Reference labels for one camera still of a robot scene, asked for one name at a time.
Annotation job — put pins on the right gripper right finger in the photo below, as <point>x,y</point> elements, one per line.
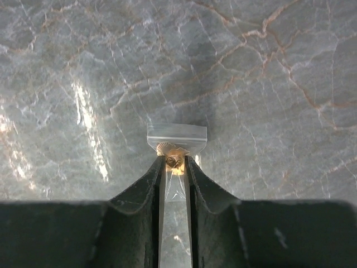
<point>226,231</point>

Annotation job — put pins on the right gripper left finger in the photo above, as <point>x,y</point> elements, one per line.
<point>124,231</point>

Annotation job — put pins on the small clear zip bag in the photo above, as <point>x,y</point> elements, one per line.
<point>174,142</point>

